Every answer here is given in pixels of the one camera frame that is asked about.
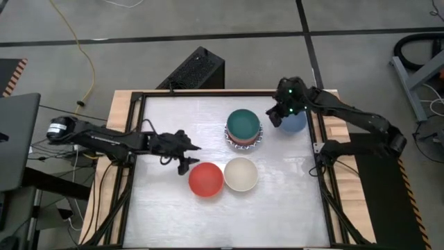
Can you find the striped hazard mat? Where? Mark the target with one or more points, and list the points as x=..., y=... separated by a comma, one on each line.
x=10, y=74

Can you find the pink bowl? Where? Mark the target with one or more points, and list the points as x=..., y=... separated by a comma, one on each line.
x=244, y=140

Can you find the black mat with hazard stripes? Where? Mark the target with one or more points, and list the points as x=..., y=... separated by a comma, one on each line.
x=381, y=194

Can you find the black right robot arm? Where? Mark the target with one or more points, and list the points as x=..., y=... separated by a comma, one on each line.
x=347, y=111

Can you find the red bowl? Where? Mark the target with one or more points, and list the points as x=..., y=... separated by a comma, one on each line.
x=205, y=179

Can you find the green bowl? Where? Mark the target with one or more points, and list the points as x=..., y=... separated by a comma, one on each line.
x=243, y=123

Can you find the black computer tower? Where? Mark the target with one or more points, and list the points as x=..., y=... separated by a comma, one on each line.
x=194, y=69

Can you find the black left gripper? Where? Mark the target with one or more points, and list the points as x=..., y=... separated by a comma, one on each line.
x=168, y=144

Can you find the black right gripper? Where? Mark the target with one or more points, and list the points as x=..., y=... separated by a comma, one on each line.
x=291, y=95

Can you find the light blue bowl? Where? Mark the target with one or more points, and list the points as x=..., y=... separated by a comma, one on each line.
x=295, y=124

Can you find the grey laptop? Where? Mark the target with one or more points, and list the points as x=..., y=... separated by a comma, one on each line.
x=17, y=139

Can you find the grey metal stand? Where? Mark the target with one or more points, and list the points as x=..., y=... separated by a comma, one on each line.
x=411, y=90

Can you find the wooden table board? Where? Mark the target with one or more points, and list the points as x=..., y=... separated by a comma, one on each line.
x=119, y=107

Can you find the black table frame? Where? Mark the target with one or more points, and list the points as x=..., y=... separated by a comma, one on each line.
x=137, y=114

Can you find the white blue-patterned plate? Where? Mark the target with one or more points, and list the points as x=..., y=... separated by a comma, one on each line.
x=243, y=148

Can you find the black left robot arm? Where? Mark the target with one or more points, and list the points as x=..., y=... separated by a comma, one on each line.
x=104, y=139

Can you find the cream bowl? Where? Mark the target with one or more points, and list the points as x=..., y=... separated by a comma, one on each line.
x=240, y=174

